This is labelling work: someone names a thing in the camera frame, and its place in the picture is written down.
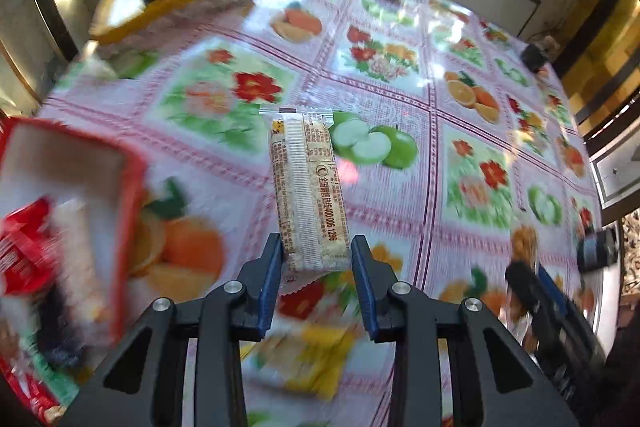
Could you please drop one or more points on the red snack packet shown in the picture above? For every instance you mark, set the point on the red snack packet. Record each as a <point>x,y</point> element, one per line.
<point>25,252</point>

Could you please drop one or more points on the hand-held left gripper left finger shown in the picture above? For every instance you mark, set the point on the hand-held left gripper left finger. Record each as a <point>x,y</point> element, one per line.
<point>267,289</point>

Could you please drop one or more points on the clear biscuit packet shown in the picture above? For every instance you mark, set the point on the clear biscuit packet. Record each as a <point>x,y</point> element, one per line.
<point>82,262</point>

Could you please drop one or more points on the yellow wooden door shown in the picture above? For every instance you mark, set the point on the yellow wooden door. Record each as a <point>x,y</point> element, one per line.
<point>607,37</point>

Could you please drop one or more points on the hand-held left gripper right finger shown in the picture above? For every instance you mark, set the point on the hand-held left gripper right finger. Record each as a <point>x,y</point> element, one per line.
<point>364,289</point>

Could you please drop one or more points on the small black cup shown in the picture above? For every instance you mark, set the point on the small black cup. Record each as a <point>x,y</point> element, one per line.
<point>536,56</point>

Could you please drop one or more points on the red rimmed white tray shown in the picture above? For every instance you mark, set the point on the red rimmed white tray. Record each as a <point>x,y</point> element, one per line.
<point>65,167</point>

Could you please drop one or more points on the long rice bar packet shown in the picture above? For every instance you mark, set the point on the long rice bar packet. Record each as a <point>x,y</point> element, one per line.
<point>305,187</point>

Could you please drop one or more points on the small yellow clear packet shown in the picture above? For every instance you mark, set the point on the small yellow clear packet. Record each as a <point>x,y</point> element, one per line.
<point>305,354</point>

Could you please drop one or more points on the clear fried snack packet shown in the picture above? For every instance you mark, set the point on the clear fried snack packet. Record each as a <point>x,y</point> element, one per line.
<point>525,244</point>

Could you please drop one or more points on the dark blue snack packet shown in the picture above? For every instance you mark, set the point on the dark blue snack packet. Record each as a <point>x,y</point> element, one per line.
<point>55,332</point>

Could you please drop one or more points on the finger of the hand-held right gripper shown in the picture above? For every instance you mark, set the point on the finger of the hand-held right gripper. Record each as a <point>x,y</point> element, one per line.
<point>522,282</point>
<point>552,289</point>

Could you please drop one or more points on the green clear snack packet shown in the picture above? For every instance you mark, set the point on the green clear snack packet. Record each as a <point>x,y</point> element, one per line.
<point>55,384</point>

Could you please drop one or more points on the floral plastic tablecloth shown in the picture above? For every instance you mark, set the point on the floral plastic tablecloth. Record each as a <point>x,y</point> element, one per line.
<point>400,117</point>

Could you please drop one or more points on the small black box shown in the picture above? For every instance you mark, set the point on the small black box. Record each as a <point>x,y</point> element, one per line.
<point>596,251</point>

